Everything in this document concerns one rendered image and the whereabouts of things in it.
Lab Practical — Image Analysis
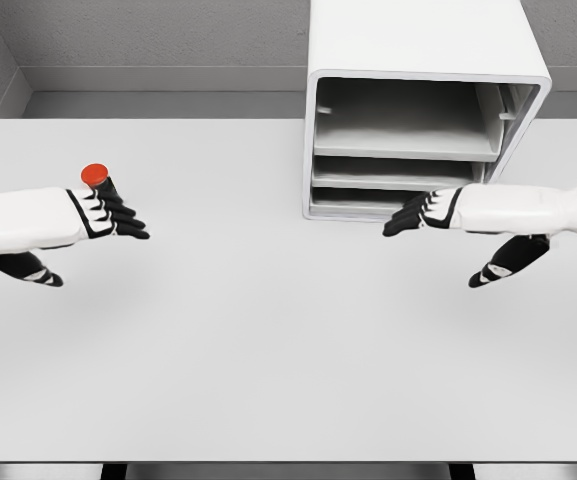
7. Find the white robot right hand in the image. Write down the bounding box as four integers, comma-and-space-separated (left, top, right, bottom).
382, 182, 570, 290

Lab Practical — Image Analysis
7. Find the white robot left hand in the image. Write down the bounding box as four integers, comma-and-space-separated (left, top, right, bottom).
0, 186, 151, 289

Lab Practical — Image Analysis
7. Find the white storage cabinet shell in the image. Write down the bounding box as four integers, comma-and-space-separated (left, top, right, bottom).
301, 0, 554, 223

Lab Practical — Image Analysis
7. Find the white cabinet drawer tray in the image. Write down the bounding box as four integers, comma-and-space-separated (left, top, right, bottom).
313, 102, 505, 163
311, 154, 488, 191

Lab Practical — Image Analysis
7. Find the red button load switch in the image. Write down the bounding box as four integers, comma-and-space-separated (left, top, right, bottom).
80, 162, 120, 200

